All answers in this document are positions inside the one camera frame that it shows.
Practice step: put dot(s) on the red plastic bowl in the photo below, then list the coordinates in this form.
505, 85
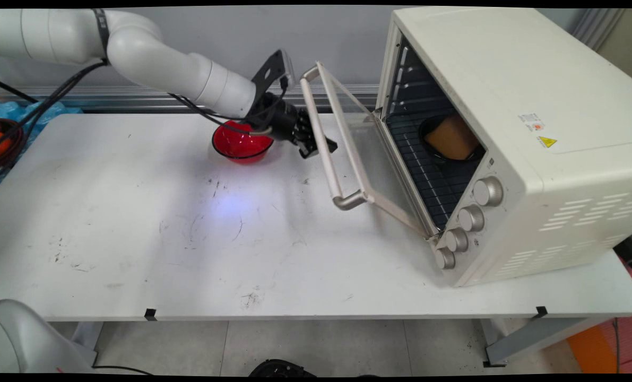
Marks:
239, 146

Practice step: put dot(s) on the aluminium rail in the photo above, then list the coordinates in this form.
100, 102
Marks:
109, 98

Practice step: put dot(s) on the yellow warning sticker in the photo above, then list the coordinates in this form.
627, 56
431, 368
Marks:
547, 142

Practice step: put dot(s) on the dark bowl with orange item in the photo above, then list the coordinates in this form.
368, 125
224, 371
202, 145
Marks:
1, 143

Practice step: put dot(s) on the bread on black plate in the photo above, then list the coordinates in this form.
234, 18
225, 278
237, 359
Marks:
427, 146

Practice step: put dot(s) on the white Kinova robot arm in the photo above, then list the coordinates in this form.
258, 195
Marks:
151, 55

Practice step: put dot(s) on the white printed label sticker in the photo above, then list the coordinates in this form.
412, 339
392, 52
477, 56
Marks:
531, 122

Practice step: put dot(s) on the grey table leg frame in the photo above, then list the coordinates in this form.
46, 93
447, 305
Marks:
538, 337

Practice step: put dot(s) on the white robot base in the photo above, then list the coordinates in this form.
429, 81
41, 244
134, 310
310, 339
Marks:
24, 339

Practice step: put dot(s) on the black tape piece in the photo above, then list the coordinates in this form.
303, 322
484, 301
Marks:
150, 314
541, 312

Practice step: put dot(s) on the large silver oven knob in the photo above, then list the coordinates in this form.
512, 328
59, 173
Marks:
488, 191

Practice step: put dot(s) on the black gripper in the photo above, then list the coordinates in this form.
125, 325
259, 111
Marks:
278, 119

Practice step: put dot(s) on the blue plastic bag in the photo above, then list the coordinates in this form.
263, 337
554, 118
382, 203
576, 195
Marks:
40, 111

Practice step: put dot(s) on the cream white toaster oven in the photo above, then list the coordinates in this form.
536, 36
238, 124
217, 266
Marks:
507, 79

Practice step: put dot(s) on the toasted bread slice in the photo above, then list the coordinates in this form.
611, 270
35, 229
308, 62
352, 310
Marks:
452, 138

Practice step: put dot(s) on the black round floor object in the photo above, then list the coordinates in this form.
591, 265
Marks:
281, 369

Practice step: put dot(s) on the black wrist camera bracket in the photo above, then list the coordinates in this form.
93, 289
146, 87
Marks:
270, 71

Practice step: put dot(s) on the orange red floor item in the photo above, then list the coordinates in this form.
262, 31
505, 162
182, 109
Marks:
602, 345

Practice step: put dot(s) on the small silver oven knob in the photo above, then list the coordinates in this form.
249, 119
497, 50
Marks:
445, 258

